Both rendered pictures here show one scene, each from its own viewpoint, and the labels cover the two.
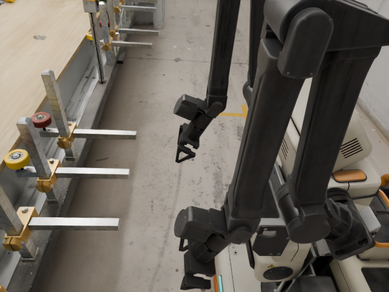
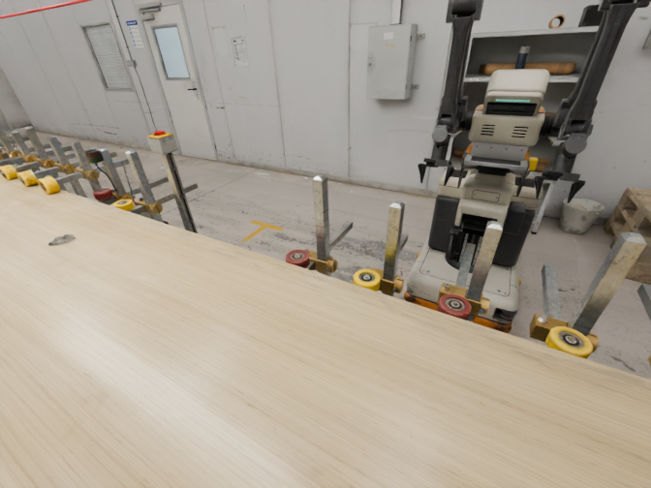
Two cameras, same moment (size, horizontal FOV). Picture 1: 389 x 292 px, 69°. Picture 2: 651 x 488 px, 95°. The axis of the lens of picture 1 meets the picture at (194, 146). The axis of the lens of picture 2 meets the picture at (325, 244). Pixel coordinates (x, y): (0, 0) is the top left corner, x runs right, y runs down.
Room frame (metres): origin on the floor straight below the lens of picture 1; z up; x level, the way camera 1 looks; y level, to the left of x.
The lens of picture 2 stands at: (0.42, 1.30, 1.48)
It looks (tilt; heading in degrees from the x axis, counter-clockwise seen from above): 33 degrees down; 306
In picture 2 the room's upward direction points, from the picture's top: 2 degrees counter-clockwise
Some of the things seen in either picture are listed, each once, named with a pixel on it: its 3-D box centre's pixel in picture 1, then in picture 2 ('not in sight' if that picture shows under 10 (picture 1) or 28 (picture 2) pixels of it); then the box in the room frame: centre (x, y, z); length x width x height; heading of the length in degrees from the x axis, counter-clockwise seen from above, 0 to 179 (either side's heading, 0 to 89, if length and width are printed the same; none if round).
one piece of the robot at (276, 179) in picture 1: (267, 199); (492, 168); (0.58, -0.24, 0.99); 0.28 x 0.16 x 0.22; 6
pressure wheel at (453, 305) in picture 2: not in sight; (451, 318); (0.49, 0.64, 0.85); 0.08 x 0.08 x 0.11
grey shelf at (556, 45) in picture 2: not in sight; (506, 137); (0.70, -1.86, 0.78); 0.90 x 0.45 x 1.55; 6
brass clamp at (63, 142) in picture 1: (68, 135); (319, 261); (0.98, 0.59, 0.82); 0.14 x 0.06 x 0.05; 6
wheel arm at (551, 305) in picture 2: not in sight; (551, 310); (0.26, 0.42, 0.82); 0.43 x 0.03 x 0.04; 96
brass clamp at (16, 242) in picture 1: (21, 228); (462, 299); (0.48, 0.53, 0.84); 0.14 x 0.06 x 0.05; 6
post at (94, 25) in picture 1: (97, 49); (182, 201); (1.69, 0.66, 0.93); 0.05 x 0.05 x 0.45; 6
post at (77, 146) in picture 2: (118, 16); (95, 184); (2.45, 0.74, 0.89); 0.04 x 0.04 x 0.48; 6
